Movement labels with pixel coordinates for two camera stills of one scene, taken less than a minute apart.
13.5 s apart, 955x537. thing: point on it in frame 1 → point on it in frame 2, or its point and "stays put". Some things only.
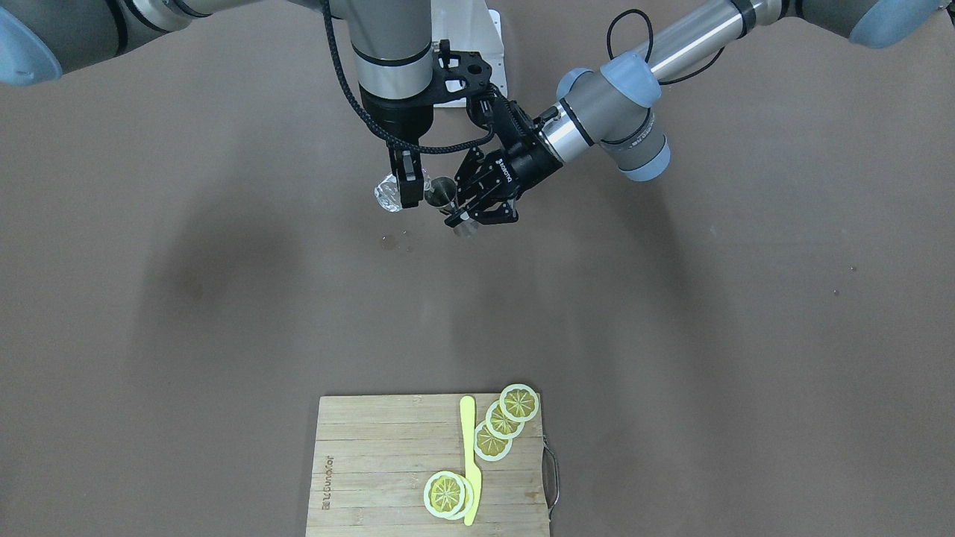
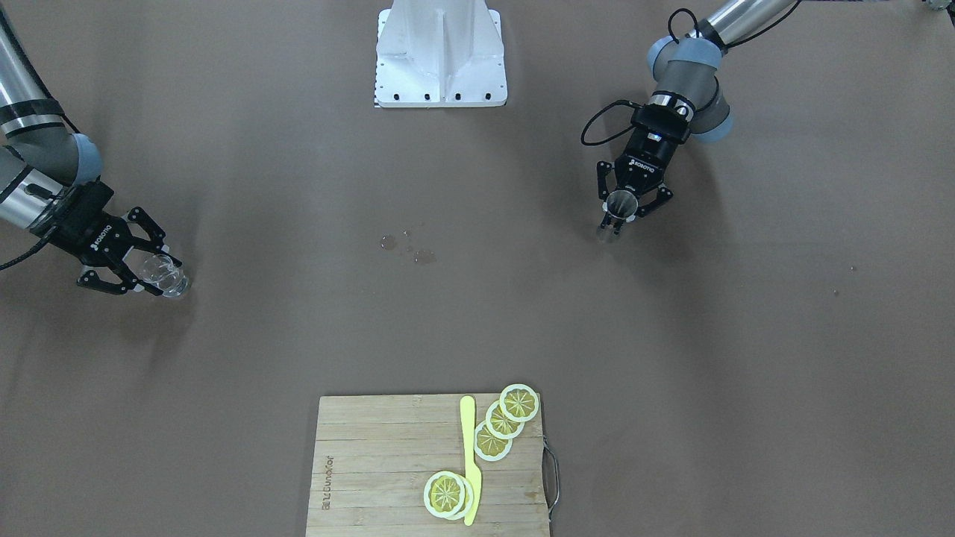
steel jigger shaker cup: (440, 192) → (622, 203)
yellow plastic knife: (473, 475) stays put
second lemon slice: (468, 502) stays put
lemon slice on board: (444, 494) stays put
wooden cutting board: (373, 455) stays put
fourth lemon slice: (499, 424) stays put
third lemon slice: (489, 446) stays put
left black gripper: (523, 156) → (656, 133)
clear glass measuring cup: (386, 192) → (158, 271)
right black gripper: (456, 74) → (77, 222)
